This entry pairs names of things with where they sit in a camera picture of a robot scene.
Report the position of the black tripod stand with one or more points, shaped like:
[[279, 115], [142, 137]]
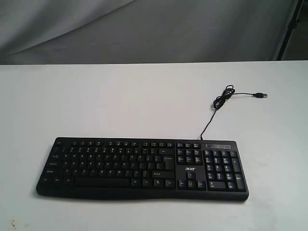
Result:
[[293, 22]]

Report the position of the grey backdrop cloth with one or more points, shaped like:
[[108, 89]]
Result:
[[141, 31]]

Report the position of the black acer keyboard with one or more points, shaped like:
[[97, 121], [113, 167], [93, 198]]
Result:
[[133, 169]]

